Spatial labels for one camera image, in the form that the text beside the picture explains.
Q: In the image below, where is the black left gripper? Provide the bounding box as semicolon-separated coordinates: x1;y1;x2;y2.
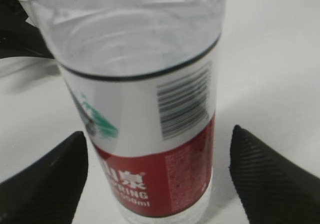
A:
0;0;54;59

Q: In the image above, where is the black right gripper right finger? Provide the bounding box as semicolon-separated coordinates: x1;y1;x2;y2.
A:
229;125;320;223

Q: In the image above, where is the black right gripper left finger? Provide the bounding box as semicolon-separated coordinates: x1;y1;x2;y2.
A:
0;131;88;223

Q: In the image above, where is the clear water bottle red label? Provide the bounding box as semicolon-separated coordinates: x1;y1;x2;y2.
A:
29;0;226;223

